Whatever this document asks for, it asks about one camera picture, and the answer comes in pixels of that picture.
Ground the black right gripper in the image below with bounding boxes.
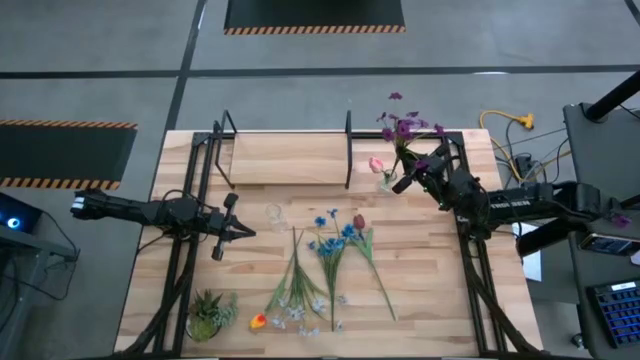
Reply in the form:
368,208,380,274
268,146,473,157
391,142,452,196

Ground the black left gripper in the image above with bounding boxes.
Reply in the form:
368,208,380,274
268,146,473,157
201,192,258,262

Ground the purple artificial flower bunch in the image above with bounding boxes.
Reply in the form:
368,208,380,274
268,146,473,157
375,91,447,174

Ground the pink artificial tulip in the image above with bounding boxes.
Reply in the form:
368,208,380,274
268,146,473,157
368,156,392,185

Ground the tall clear glass vase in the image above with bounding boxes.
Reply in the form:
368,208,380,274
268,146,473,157
264,202,289,234

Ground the dark red artificial tulip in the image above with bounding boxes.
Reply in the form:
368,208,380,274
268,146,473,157
352,213,398,322

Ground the white veined artificial flower bunch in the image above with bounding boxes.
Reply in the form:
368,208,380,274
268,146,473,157
263,227,350,337

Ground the blue artificial flower bunch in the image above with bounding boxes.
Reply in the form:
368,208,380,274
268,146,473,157
305,207,359,332

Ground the small clear glass flask vase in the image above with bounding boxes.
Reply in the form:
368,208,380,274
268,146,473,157
376,168,400,194

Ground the green potted succulent plant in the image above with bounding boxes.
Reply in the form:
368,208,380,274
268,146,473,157
185,288,240,344

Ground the black power strip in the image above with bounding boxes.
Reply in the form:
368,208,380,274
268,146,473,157
513,153,540,192

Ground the white paper sheet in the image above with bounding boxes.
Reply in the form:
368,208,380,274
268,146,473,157
518,222,544,283

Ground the black hazard-striped floor mat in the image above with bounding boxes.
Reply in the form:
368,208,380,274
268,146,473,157
0,118,139,192
223,0,407,36

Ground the grey side desk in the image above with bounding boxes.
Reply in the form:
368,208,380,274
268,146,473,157
562,102,640,360

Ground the grey equipment stand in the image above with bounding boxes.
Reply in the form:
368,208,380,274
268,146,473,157
0,224,81,360

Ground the black round pole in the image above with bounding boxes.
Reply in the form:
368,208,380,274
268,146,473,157
583,69,640,124

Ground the black tablet device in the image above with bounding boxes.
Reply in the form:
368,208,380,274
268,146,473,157
578,232,640,258

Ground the black computer with blue light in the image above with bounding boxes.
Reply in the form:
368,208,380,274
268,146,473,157
0,192,44,235

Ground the blue-lit black keyboard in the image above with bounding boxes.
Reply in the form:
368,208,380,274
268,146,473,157
587,279,640,350

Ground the black metal table frame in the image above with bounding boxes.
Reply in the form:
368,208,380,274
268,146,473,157
113,130,544,360

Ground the black metal shelf bracket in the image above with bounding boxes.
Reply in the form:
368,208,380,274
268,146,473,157
343,110,355,191
213,109,239,191

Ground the yellow extension cable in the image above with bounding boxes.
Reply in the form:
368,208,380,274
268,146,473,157
478,109,574,184

